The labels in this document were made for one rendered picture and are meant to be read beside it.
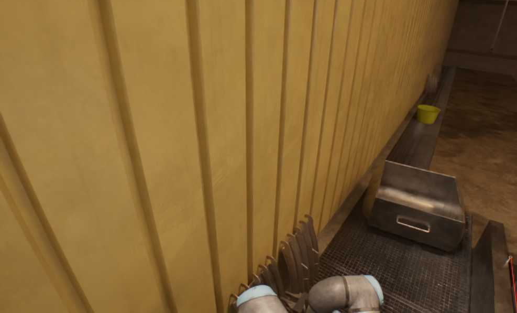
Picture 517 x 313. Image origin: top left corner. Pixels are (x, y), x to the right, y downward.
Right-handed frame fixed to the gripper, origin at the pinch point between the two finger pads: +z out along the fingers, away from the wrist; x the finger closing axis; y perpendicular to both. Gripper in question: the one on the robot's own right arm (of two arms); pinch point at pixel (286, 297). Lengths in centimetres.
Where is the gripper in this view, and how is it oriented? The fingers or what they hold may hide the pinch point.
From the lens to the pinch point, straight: 173.1
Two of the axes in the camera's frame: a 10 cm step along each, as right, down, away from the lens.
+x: 6.0, -3.6, 7.1
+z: -7.8, -0.8, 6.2
